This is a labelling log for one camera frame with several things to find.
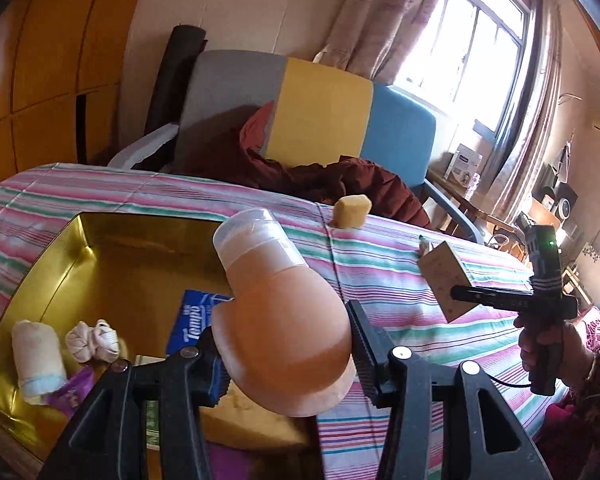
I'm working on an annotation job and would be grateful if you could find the grey yellow blue armchair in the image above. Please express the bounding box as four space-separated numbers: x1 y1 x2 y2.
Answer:
109 50 483 243

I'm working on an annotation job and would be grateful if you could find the peach silicone cup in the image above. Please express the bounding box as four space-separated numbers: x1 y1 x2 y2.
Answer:
211 209 355 417

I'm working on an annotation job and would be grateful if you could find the striped tablecloth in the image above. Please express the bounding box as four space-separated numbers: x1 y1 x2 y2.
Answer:
0 161 571 480

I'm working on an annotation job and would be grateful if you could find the green edged snack packet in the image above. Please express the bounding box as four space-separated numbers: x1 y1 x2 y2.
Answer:
418 235 432 257

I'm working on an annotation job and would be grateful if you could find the white knotted cloth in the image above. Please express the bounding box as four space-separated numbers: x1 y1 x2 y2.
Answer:
65 320 120 364

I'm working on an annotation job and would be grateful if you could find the black rolled mat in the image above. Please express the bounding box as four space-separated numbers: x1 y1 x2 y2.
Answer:
144 25 207 134

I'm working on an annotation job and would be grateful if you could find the pink floral curtain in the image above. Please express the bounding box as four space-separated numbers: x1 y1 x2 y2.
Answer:
314 0 439 84

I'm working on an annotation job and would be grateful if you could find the white box on shelf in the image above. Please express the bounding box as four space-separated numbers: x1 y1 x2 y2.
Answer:
444 144 482 188

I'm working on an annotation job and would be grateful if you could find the blue Tempo tissue pack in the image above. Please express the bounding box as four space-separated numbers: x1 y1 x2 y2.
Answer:
166 289 230 356

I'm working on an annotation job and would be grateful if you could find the person right hand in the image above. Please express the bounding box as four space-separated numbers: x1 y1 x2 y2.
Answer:
512 313 596 394

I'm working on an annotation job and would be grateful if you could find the tan cardboard box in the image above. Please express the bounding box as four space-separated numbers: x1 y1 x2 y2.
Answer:
417 242 478 323

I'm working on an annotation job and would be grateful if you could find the wooden wardrobe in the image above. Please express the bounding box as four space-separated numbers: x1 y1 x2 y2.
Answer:
0 0 137 182

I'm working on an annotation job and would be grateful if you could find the purple snack packet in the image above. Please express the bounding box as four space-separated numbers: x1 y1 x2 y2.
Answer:
46 366 95 418

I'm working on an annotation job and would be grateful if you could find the green white oil box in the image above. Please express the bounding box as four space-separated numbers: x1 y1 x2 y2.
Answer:
133 353 168 453

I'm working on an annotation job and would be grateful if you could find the small yellow sponge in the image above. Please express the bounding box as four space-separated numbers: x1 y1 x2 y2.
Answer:
332 194 372 229

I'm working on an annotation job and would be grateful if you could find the maroon puffer jacket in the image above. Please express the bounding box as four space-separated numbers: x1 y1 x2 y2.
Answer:
182 101 431 229

